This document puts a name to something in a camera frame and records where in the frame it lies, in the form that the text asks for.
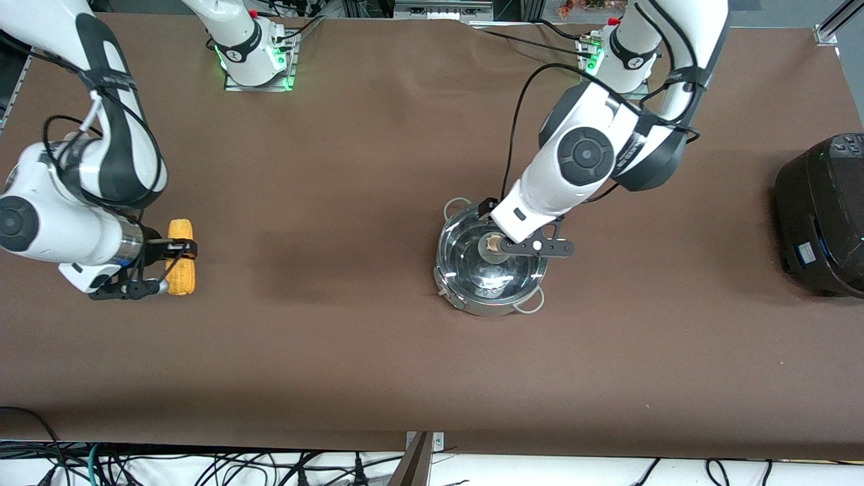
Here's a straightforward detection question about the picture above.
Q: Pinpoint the thin black table cable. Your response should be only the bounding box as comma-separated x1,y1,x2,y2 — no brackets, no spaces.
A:
472,27,595,58
530,17,595,43

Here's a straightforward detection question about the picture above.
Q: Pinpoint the grey table edge rail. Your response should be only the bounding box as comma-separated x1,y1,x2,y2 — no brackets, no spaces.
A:
0,54,33,132

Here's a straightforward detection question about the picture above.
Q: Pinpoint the brown table cover sheet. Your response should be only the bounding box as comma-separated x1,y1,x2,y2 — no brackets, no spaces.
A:
0,12,864,461

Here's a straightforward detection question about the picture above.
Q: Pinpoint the glass pot lid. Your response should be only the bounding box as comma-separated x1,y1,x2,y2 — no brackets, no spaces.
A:
439,200,547,301

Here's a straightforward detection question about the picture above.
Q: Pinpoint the black base connector cable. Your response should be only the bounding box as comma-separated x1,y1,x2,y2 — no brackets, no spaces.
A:
273,15,326,47

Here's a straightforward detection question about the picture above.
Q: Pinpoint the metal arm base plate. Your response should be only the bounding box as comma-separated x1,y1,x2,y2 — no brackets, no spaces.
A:
579,40,652,101
224,30,298,92

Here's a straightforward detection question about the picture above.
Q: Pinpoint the stainless steel pot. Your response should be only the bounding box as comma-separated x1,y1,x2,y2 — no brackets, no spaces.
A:
433,197,546,317

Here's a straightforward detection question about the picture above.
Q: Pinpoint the grey metal mounting bracket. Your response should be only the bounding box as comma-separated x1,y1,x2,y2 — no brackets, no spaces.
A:
405,431,446,454

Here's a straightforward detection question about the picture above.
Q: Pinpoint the silver aluminium profile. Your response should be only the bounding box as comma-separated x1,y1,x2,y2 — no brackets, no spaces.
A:
813,0,864,47

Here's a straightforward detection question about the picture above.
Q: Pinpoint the yellow corn cob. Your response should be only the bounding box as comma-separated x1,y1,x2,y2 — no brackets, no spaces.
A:
165,219,198,296

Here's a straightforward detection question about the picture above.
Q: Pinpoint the grey equipment box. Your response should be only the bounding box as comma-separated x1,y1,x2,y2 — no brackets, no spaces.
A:
394,0,493,20

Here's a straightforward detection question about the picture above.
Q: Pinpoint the black rice cooker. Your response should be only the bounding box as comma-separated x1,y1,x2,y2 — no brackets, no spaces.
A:
774,133,864,299

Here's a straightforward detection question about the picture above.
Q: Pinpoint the grey slanted pole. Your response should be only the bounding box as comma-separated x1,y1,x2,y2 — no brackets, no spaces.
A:
386,432,433,486

